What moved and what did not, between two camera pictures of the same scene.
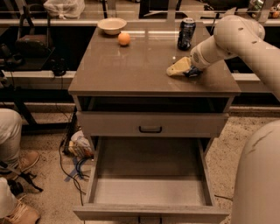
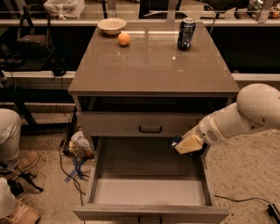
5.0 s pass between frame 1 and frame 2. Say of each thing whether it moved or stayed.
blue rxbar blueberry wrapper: moved
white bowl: stayed
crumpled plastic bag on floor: stayed
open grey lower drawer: stayed
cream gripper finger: moved
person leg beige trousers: stayed
